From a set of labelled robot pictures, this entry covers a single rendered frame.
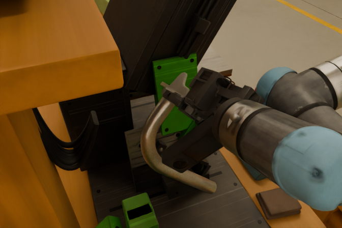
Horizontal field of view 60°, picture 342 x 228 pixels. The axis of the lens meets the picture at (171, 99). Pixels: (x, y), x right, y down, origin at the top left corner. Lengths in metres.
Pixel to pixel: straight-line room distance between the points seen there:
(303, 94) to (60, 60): 0.34
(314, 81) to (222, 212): 0.51
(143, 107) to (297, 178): 0.90
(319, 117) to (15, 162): 0.40
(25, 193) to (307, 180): 0.37
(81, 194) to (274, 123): 0.72
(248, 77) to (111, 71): 2.71
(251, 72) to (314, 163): 2.73
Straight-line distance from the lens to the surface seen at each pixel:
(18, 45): 0.27
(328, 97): 0.48
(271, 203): 0.89
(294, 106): 0.45
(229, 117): 0.38
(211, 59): 0.99
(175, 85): 0.53
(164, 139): 0.83
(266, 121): 0.34
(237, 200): 0.90
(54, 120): 1.20
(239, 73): 2.96
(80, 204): 0.94
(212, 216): 0.87
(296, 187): 0.31
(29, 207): 0.51
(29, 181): 0.46
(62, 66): 0.24
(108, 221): 0.59
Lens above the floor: 1.66
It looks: 40 degrees down
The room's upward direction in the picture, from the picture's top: straight up
